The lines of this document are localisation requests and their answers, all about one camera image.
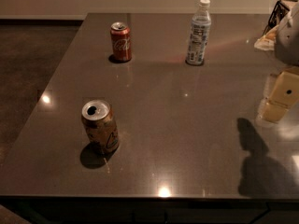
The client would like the clear plastic water bottle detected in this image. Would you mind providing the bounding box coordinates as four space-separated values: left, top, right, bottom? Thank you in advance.
186 0 211 65

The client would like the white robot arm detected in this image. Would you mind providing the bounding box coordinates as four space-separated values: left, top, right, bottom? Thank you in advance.
255 0 299 123

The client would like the red coke can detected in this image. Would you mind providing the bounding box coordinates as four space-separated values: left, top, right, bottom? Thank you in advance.
110 21 132 63

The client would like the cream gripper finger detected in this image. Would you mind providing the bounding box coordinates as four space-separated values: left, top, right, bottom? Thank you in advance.
261 70 299 122

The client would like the crumpled snack bag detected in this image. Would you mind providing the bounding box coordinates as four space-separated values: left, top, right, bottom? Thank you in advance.
254 26 278 51

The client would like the black wire basket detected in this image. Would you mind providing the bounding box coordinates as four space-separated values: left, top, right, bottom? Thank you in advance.
268 0 298 28

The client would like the orange soda can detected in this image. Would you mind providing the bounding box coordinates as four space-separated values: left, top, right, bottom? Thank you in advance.
81 99 119 154

